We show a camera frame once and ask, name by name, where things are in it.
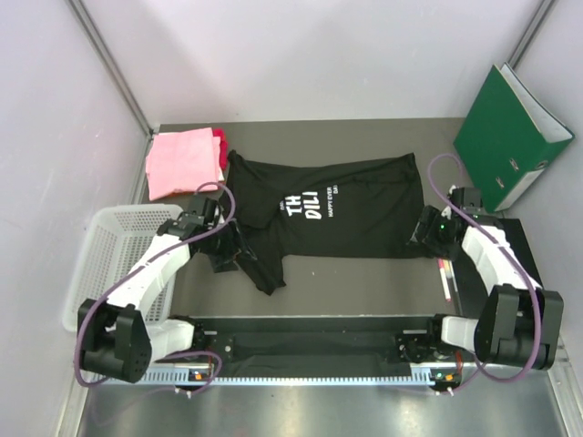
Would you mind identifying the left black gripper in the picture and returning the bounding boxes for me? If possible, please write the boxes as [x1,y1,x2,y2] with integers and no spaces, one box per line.
[199,218,255,272]

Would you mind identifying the black printed t shirt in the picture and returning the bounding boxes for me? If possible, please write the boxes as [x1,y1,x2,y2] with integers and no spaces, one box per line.
[227,151,432,295]

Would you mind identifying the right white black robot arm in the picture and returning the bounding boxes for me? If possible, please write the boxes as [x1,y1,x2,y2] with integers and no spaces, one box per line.
[395,187,564,370]

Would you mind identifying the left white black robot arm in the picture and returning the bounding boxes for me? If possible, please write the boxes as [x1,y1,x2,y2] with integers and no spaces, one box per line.
[74,191,256,387]

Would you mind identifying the pink white marker pen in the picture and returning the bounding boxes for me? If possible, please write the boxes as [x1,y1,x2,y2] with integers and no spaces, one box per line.
[437,259,452,302]

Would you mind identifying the black notebook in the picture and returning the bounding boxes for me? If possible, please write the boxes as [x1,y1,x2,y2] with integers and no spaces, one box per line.
[451,219,541,319]

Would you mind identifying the folded pink t shirt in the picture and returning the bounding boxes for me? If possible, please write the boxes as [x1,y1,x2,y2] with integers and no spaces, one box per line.
[145,127,224,201]

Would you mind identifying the white plastic basket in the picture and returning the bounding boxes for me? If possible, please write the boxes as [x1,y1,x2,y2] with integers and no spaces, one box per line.
[62,204,182,332]

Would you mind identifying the folded red t shirt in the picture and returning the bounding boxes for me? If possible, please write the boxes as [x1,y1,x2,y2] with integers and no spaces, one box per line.
[212,127,229,171]

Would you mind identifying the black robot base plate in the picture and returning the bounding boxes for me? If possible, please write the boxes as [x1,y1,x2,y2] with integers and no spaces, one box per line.
[191,315,470,378]

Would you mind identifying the green ring binder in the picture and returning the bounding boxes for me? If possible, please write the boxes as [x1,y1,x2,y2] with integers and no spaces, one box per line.
[454,64,575,212]

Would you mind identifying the perforated grey cable duct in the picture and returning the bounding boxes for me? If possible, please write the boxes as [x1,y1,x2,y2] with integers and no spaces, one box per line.
[92,367,461,387]

